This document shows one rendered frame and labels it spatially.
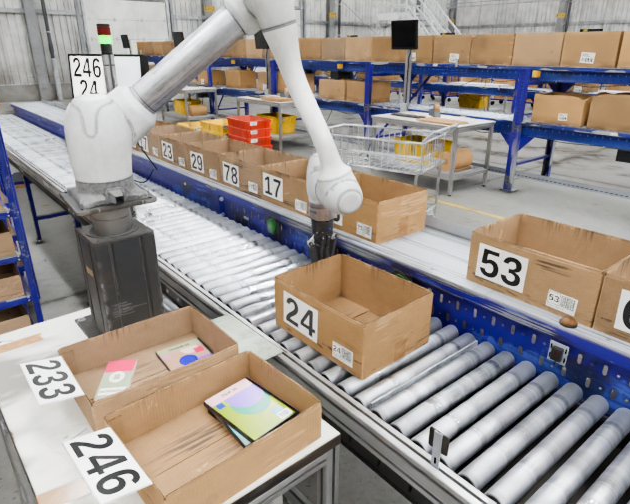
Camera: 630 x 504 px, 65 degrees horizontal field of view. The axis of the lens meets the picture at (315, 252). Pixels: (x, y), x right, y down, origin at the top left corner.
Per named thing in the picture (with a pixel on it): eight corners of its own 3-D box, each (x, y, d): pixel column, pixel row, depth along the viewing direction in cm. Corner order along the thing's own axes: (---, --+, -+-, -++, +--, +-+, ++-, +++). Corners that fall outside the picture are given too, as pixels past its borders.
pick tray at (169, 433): (107, 453, 110) (100, 416, 106) (250, 380, 134) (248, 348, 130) (169, 540, 90) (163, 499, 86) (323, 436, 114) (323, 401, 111)
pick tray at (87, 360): (62, 380, 133) (55, 349, 130) (193, 332, 156) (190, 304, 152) (97, 440, 113) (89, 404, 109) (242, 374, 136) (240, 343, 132)
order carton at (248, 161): (220, 184, 273) (218, 153, 267) (265, 176, 290) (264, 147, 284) (260, 200, 245) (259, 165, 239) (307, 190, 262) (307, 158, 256)
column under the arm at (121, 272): (102, 356, 144) (82, 251, 131) (74, 322, 162) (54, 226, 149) (185, 326, 159) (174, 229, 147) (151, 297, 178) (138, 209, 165)
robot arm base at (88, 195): (85, 213, 130) (82, 193, 127) (66, 192, 146) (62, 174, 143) (154, 200, 140) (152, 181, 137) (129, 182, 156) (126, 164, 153)
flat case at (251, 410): (255, 446, 107) (254, 441, 106) (203, 406, 119) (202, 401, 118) (299, 415, 116) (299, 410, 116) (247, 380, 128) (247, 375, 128)
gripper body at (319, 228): (324, 212, 169) (324, 238, 172) (305, 217, 164) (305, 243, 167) (339, 217, 163) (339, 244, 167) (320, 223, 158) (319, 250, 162)
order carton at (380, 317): (274, 323, 161) (272, 276, 154) (340, 296, 179) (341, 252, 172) (361, 381, 133) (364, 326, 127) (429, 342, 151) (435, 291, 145)
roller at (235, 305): (221, 315, 176) (220, 302, 174) (332, 275, 207) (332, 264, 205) (228, 320, 173) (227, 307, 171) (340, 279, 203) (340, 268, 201)
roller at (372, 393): (346, 410, 130) (347, 395, 128) (465, 341, 160) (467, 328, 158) (360, 421, 126) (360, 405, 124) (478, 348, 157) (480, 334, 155)
